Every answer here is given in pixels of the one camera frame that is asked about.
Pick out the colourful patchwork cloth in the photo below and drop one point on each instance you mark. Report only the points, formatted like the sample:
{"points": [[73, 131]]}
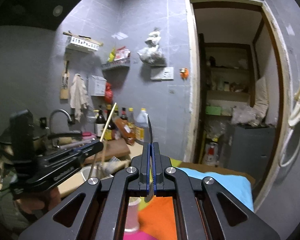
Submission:
{"points": [[215, 182]]}

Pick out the white wall socket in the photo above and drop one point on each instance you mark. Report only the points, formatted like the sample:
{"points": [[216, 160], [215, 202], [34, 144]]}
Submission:
{"points": [[162, 73]]}

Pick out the bamboo chopstick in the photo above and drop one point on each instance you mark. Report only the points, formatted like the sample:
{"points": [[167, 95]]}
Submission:
{"points": [[108, 120]]}

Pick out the curved steel faucet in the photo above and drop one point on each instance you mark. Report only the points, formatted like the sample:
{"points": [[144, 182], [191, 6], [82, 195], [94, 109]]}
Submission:
{"points": [[62, 113]]}

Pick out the white dish towel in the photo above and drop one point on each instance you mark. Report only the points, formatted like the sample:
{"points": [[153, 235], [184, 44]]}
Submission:
{"points": [[77, 97]]}

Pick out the white wall basket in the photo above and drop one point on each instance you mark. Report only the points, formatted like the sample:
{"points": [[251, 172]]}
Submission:
{"points": [[82, 43]]}

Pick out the wooden storage shelf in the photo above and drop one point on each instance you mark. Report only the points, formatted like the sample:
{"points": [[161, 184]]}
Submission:
{"points": [[227, 95]]}

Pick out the white pillow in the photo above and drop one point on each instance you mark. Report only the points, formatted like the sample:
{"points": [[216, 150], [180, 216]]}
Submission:
{"points": [[261, 96]]}

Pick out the large dark liquid jug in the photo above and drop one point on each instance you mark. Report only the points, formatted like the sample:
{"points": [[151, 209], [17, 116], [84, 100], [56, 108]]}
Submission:
{"points": [[141, 125]]}

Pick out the red and white bottle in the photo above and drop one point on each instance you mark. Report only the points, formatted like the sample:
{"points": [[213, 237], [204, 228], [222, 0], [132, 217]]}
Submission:
{"points": [[212, 153]]}

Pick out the red snack packet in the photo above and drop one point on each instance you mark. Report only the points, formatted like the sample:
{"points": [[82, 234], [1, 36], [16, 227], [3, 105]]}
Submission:
{"points": [[122, 53]]}

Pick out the clear bottle with yellow cap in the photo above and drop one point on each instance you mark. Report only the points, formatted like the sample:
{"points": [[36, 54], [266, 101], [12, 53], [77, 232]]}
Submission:
{"points": [[131, 117]]}

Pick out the person's left forearm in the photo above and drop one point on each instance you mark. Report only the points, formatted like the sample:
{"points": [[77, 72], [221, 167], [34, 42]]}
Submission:
{"points": [[7, 220]]}

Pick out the clear crumpled plastic bag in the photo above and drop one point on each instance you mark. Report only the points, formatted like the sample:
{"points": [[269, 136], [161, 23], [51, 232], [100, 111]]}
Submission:
{"points": [[245, 116]]}

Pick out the green box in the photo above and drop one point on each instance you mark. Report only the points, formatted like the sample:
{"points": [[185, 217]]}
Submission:
{"points": [[213, 110]]}

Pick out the pale thin chopstick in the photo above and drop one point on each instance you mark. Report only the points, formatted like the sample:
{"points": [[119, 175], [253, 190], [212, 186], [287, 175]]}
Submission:
{"points": [[93, 166]]}

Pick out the wooden cutting board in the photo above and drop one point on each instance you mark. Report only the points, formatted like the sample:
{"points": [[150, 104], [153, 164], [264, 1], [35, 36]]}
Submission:
{"points": [[115, 150]]}

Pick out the orange wall hook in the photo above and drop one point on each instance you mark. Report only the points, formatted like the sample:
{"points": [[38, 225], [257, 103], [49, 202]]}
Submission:
{"points": [[183, 73]]}

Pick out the small dark sauce bottle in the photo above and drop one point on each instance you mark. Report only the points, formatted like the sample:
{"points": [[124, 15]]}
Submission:
{"points": [[124, 115]]}

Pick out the white utensil holder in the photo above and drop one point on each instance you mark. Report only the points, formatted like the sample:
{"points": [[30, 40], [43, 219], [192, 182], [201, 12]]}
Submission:
{"points": [[86, 173]]}

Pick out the red plastic bag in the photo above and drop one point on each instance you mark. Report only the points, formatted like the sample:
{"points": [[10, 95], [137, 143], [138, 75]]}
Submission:
{"points": [[108, 93]]}

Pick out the black wall socket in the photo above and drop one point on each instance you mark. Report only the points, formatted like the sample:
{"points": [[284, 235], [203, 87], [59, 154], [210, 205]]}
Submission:
{"points": [[43, 121]]}

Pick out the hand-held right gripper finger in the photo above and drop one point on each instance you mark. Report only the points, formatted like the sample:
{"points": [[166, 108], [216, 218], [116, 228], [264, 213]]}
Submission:
{"points": [[155, 172], [149, 172]]}

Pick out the pink sponge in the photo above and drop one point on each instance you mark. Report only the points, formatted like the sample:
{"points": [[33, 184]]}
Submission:
{"points": [[88, 135]]}

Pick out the person's left hand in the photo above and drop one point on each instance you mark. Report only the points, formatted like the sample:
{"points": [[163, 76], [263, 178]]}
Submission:
{"points": [[35, 202]]}

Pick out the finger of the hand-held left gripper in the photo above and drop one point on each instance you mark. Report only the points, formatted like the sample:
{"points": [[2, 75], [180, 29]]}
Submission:
{"points": [[87, 148]]}

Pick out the green yellow snack packet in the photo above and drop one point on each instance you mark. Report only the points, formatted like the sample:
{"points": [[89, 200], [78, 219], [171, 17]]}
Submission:
{"points": [[111, 55]]}

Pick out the dark bottle with yellow label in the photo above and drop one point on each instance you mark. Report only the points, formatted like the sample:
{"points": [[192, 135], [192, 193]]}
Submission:
{"points": [[109, 130]]}

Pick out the white wall box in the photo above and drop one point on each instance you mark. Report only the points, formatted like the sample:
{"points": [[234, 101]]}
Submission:
{"points": [[98, 86]]}

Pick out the grey wall basket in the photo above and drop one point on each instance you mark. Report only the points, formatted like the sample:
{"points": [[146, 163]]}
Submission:
{"points": [[115, 65]]}

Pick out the white plastic cup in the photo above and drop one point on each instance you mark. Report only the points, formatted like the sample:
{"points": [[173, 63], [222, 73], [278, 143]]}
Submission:
{"points": [[132, 215]]}

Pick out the wooden door frame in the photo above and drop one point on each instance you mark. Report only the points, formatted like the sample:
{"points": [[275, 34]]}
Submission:
{"points": [[282, 105]]}

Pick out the dark bottle with white label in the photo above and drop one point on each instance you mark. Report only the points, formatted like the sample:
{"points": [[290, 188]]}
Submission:
{"points": [[99, 127]]}

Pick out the kitchen knife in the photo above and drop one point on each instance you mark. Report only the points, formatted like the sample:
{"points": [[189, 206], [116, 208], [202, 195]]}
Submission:
{"points": [[151, 135]]}

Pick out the black range hood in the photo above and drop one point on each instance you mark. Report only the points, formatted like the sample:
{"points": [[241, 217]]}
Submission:
{"points": [[27, 2]]}

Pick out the grey cabinet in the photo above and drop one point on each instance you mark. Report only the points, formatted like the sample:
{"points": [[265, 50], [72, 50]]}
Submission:
{"points": [[250, 147]]}

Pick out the hanging plastic bag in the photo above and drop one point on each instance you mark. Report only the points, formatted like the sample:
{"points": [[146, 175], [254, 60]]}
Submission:
{"points": [[151, 52]]}

